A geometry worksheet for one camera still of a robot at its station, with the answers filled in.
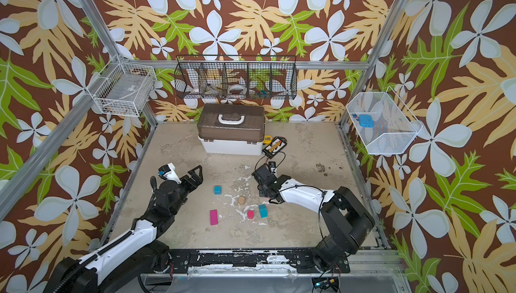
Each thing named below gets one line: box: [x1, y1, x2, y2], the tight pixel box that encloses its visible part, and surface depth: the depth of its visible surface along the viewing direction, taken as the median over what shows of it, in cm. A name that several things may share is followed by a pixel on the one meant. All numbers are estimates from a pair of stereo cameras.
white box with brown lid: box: [196, 102, 266, 156], surface depth 97 cm
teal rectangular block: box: [258, 204, 269, 219], surface depth 89 cm
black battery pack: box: [262, 136, 288, 160], surface depth 110 cm
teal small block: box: [213, 185, 223, 195], surface depth 95 cm
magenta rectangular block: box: [209, 209, 219, 226], surface depth 88 cm
